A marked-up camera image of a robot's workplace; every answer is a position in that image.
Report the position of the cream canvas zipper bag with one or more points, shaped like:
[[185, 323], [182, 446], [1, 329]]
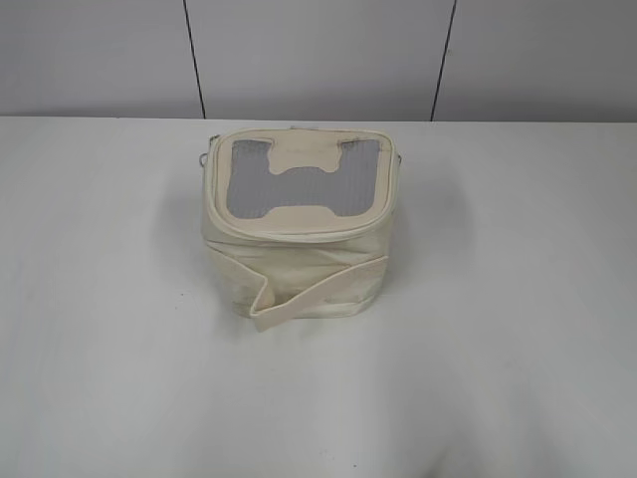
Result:
[[298, 220]]

